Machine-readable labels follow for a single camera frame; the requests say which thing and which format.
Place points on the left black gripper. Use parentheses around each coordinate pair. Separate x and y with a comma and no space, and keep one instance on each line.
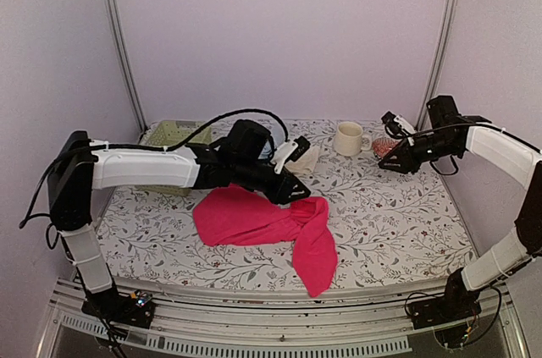
(281,194)

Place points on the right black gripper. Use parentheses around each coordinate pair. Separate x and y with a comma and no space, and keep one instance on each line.
(408,162)

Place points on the pink towel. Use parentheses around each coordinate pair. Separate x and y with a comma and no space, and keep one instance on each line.
(235,216)

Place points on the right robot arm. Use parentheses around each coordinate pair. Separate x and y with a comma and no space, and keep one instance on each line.
(499,194)

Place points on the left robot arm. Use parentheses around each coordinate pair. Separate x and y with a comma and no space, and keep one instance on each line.
(85,165)

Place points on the red patterned bowl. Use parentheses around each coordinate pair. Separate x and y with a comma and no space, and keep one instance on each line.
(383,145)

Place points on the cream rolled towel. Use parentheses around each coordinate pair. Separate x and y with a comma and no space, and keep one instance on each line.
(305,164)

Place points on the cream ceramic mug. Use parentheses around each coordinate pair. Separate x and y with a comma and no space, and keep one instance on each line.
(351,139)

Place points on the blue rolled towel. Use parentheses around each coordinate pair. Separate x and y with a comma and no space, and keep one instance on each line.
(276,139)

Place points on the green plastic basket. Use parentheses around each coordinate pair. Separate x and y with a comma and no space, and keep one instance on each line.
(167,133)

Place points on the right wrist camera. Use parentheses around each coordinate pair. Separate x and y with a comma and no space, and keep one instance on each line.
(396,126)

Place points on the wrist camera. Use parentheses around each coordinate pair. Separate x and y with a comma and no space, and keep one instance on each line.
(396,126)
(290,150)

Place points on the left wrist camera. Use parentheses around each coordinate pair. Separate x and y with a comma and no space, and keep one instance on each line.
(290,150)

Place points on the right aluminium post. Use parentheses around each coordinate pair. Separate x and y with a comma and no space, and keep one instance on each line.
(438,60)

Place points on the aluminium post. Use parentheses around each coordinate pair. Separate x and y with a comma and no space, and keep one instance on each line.
(438,60)
(114,20)

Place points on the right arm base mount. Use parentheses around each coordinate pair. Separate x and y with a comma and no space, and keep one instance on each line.
(444,311)

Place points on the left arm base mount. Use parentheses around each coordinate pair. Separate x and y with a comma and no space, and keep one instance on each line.
(120,309)

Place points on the left aluminium post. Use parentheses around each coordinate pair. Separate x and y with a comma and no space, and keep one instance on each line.
(114,20)

